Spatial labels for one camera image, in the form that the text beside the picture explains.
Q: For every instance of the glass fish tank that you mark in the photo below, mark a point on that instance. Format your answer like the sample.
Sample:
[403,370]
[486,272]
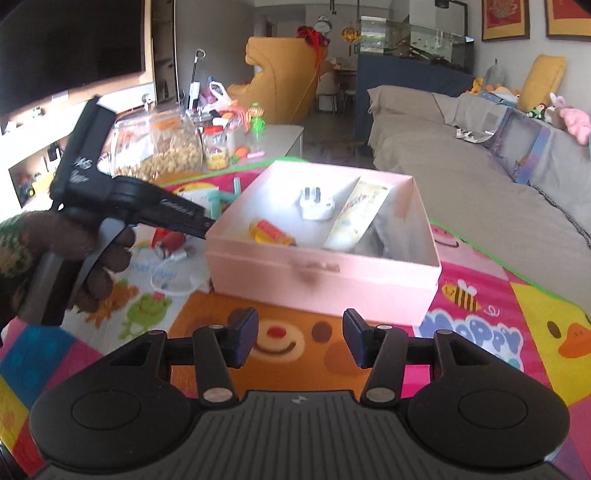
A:
[382,36]

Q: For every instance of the black television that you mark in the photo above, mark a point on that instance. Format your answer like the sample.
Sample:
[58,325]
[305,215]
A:
[48,47]

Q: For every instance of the yellow armchair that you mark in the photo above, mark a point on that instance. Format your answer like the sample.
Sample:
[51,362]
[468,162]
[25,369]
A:
[287,79]

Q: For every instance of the glass jar of nuts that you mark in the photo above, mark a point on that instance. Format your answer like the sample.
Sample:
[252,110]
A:
[147,144]

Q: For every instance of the pink cardboard box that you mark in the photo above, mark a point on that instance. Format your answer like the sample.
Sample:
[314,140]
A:
[308,277]

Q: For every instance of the grey sofa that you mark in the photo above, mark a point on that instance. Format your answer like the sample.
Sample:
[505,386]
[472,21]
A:
[539,229]

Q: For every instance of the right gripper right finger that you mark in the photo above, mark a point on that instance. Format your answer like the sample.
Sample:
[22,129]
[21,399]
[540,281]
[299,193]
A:
[381,351]

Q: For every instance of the white cream tube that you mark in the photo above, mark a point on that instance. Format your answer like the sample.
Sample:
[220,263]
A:
[359,211]

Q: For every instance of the yellow cushion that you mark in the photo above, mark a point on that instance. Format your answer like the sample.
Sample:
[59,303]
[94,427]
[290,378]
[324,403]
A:
[543,79]

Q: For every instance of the purple picture frame box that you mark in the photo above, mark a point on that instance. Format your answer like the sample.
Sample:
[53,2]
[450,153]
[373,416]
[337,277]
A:
[519,144]

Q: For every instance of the pink plush toy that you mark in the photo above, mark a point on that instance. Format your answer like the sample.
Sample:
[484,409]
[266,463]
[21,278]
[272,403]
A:
[577,123]

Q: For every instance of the small amber bottle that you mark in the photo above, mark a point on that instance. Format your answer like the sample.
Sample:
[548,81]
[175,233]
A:
[262,231]

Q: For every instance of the small red-lid jar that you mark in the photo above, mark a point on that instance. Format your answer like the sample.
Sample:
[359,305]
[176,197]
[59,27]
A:
[215,148]

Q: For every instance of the clear plastic bag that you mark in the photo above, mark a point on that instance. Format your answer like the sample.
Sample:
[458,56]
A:
[388,236]

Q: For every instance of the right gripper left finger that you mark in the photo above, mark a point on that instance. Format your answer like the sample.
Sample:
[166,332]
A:
[218,348]

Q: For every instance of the white two-pin charger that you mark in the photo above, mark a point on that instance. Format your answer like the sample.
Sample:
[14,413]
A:
[316,204]

